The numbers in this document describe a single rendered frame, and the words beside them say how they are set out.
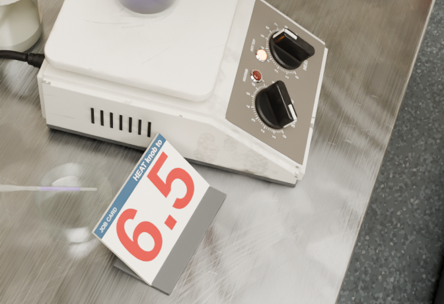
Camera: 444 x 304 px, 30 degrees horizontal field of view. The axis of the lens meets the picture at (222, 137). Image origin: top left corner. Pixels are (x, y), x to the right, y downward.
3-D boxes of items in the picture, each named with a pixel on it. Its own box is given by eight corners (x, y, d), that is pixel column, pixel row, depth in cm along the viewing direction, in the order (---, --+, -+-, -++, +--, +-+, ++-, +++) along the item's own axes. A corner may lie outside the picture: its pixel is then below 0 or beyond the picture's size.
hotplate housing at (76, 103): (322, 61, 70) (344, -2, 63) (297, 194, 63) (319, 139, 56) (67, 0, 70) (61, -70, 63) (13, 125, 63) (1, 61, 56)
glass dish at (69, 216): (124, 228, 60) (124, 215, 58) (50, 254, 58) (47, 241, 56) (98, 166, 62) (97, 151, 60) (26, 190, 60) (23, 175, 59)
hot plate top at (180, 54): (244, -20, 63) (246, -28, 62) (209, 106, 56) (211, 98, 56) (91, -56, 63) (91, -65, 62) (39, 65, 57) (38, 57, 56)
